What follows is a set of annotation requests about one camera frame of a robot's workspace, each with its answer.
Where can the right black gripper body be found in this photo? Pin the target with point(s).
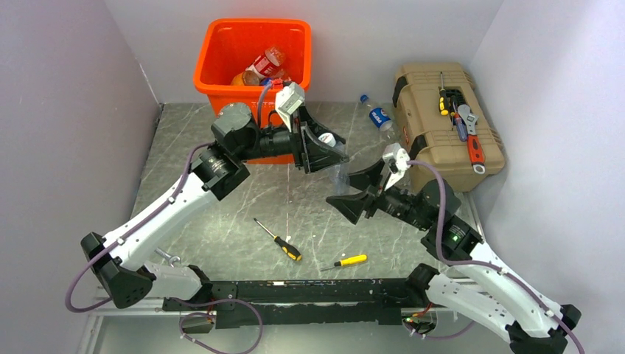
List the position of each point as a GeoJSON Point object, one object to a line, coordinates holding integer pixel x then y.
{"type": "Point", "coordinates": [391, 201]}

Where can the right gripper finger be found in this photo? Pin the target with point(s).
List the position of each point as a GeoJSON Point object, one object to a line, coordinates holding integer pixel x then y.
{"type": "Point", "coordinates": [367, 177]}
{"type": "Point", "coordinates": [353, 207]}

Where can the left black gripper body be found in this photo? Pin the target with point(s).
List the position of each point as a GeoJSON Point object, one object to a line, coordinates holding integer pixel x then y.
{"type": "Point", "coordinates": [298, 145]}

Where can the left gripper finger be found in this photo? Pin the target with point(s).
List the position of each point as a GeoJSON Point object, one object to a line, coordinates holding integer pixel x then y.
{"type": "Point", "coordinates": [321, 156]}
{"type": "Point", "coordinates": [319, 131]}

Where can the crushed clear bottle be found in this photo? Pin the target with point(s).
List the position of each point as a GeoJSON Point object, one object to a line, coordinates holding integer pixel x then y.
{"type": "Point", "coordinates": [338, 174]}

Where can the red label water bottle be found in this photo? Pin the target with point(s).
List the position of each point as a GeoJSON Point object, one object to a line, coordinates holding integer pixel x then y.
{"type": "Point", "coordinates": [269, 64]}

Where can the orange bottle blue cap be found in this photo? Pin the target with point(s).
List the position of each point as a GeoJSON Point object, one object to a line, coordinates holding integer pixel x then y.
{"type": "Point", "coordinates": [246, 78]}

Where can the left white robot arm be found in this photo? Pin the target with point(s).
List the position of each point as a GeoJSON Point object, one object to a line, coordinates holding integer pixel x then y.
{"type": "Point", "coordinates": [120, 259]}

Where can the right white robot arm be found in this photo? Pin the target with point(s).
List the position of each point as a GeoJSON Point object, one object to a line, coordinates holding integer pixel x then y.
{"type": "Point", "coordinates": [526, 320]}

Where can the orange plastic bin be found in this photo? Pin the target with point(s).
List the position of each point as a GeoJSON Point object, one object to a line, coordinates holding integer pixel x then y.
{"type": "Point", "coordinates": [233, 44]}

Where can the small yellow screwdriver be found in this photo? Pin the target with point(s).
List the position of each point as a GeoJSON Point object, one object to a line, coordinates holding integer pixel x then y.
{"type": "Point", "coordinates": [349, 261]}

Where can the Pepsi bottle near toolbox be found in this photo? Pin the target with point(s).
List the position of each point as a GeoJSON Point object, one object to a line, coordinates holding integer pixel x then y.
{"type": "Point", "coordinates": [378, 116]}

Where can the black yellow screwdriver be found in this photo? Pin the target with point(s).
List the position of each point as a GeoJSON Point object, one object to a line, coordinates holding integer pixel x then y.
{"type": "Point", "coordinates": [291, 251]}

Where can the orange adjustable wrench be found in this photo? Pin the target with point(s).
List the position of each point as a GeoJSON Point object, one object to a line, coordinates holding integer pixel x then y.
{"type": "Point", "coordinates": [475, 151]}

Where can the tan plastic toolbox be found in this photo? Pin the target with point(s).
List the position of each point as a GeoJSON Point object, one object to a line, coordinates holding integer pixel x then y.
{"type": "Point", "coordinates": [432, 137]}

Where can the blue red screwdriver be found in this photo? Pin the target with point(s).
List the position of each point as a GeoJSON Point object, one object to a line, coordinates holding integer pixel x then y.
{"type": "Point", "coordinates": [458, 121]}

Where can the yellow screwdriver on toolbox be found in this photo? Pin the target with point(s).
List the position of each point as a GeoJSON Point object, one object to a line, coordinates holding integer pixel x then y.
{"type": "Point", "coordinates": [443, 102]}

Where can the small silver wrench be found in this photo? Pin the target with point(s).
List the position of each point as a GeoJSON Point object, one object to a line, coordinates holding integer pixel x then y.
{"type": "Point", "coordinates": [172, 260]}

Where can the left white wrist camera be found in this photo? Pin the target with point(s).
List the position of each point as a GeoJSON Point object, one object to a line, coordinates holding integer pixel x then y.
{"type": "Point", "coordinates": [287, 101]}

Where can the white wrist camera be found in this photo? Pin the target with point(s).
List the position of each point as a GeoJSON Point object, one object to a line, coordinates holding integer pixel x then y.
{"type": "Point", "coordinates": [396, 158]}
{"type": "Point", "coordinates": [287, 101]}

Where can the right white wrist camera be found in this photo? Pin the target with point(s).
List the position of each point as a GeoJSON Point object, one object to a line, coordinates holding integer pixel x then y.
{"type": "Point", "coordinates": [396, 158]}

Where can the black base frame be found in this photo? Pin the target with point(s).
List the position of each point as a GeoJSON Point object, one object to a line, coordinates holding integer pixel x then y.
{"type": "Point", "coordinates": [300, 302]}

